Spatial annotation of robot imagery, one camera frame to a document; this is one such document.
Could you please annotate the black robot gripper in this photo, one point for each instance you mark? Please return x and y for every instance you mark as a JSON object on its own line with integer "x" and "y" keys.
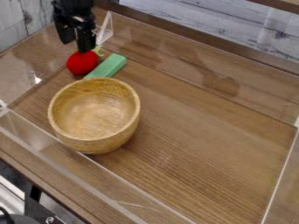
{"x": 73, "y": 14}

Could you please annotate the red felt fruit green stem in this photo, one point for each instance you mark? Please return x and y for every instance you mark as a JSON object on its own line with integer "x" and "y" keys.
{"x": 82, "y": 62}

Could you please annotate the green rectangular block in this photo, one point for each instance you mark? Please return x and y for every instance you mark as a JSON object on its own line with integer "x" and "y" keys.
{"x": 108, "y": 67}

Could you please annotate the light wooden bowl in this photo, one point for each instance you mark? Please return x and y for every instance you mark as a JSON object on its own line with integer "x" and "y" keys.
{"x": 93, "y": 114}

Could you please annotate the clear acrylic corner bracket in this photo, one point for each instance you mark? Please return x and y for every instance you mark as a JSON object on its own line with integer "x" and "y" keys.
{"x": 104, "y": 30}

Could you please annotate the black metal table leg bracket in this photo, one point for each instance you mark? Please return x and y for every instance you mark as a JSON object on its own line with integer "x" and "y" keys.
{"x": 34, "y": 210}

